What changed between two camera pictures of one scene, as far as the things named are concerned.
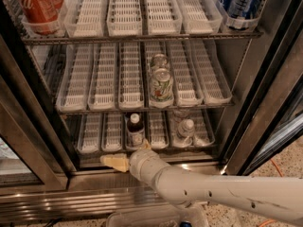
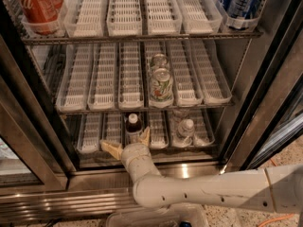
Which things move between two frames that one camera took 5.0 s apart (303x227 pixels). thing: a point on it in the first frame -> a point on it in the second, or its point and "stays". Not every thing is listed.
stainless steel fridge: x=210 y=76 stays
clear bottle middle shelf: x=162 y=93 stays
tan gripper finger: x=119 y=162 -> x=115 y=148
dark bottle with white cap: x=134 y=131 stays
